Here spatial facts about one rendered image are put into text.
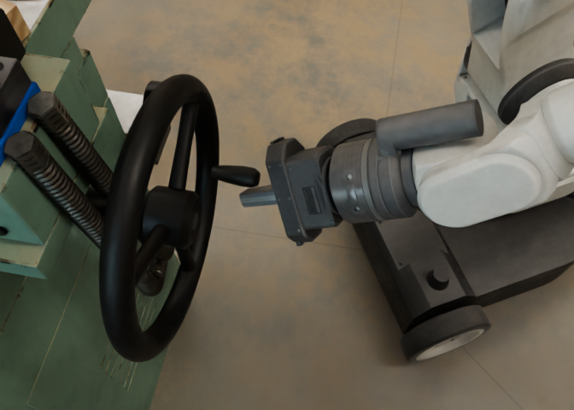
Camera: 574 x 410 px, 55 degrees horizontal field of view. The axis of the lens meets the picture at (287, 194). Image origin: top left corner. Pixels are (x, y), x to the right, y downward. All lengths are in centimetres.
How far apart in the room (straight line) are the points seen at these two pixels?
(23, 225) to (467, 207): 38
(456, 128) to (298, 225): 21
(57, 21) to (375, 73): 126
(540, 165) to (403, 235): 80
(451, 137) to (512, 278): 82
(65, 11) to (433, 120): 43
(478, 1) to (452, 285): 60
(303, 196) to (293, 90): 115
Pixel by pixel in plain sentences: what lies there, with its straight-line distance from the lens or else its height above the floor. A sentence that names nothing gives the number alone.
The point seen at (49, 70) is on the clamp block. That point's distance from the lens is 52.
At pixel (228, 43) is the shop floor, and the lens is 189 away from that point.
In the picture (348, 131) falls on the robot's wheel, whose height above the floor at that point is 20.
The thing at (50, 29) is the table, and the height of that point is 88.
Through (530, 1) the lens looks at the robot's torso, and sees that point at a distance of 75.
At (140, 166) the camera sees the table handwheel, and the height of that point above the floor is 95.
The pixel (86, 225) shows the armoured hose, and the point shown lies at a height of 85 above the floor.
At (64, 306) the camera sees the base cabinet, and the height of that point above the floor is 59.
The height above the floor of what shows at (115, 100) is 62.
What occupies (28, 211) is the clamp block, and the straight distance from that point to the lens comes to 50.
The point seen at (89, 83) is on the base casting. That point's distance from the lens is 77.
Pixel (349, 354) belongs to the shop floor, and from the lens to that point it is 136.
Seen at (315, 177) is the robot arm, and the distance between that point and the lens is 59.
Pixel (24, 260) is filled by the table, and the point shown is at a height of 87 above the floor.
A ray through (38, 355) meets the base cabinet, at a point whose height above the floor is 61.
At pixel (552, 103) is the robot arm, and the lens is 52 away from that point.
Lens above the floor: 131
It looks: 60 degrees down
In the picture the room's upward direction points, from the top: straight up
